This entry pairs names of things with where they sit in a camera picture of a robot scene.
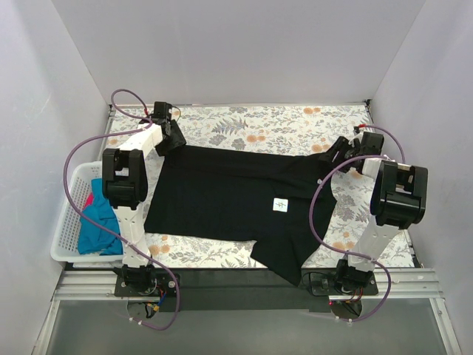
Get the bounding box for white plastic laundry basket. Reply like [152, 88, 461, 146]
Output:
[50, 161, 123, 264]

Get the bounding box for blue t shirt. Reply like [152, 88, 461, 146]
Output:
[76, 179, 125, 256]

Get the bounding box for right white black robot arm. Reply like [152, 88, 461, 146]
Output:
[310, 131, 429, 294]

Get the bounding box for black t shirt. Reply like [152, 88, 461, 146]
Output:
[144, 146, 336, 285]

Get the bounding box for aluminium frame rail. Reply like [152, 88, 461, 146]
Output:
[53, 268, 443, 300]

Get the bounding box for floral tablecloth mat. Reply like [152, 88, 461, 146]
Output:
[103, 105, 417, 269]

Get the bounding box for pink t shirt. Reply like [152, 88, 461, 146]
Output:
[84, 193, 94, 209]

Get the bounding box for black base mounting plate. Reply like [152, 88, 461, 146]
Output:
[113, 268, 378, 312]

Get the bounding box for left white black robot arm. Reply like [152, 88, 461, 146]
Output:
[102, 101, 186, 296]

